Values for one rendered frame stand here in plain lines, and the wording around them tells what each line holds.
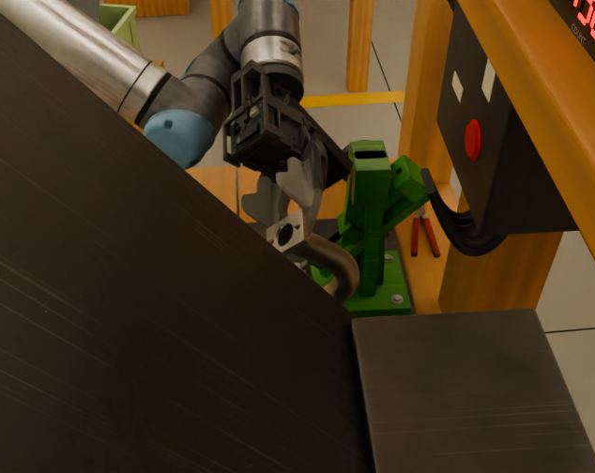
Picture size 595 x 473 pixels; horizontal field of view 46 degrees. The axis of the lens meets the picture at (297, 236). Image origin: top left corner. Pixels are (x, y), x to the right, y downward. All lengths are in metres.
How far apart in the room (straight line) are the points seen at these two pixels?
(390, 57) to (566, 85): 3.18
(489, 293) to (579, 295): 1.56
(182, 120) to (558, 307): 1.83
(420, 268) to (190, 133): 0.55
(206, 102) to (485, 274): 0.42
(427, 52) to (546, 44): 0.76
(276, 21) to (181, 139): 0.18
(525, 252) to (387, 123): 2.23
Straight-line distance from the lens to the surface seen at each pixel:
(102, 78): 0.84
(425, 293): 1.18
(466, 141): 0.60
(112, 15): 1.91
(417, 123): 1.30
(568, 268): 2.59
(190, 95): 0.85
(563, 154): 0.40
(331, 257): 0.75
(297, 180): 0.73
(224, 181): 1.38
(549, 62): 0.45
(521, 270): 0.95
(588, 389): 2.28
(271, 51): 0.83
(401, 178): 0.98
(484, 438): 0.61
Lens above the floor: 1.75
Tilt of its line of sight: 44 degrees down
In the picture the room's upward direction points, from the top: straight up
